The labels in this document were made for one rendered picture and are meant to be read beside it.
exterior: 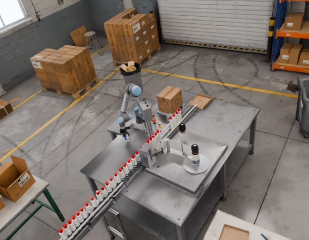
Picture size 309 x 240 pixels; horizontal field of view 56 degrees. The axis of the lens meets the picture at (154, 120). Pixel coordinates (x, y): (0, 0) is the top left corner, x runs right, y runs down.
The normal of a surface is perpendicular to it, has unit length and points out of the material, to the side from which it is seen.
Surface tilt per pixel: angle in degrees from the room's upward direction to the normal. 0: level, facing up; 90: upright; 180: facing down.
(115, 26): 89
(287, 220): 0
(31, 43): 90
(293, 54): 90
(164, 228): 2
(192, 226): 0
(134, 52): 91
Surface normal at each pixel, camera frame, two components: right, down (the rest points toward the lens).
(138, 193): -0.15, -0.78
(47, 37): 0.84, 0.23
